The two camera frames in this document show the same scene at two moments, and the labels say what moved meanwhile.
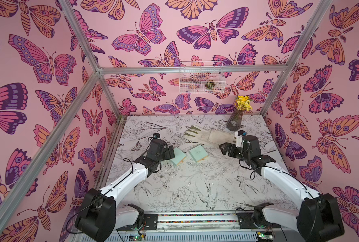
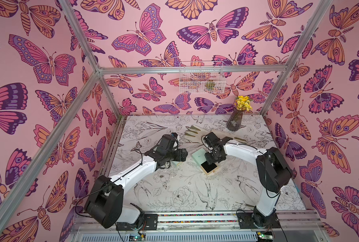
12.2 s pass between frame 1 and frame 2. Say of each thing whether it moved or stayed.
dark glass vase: stayed
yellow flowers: stayed
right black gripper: moved
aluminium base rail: stayed
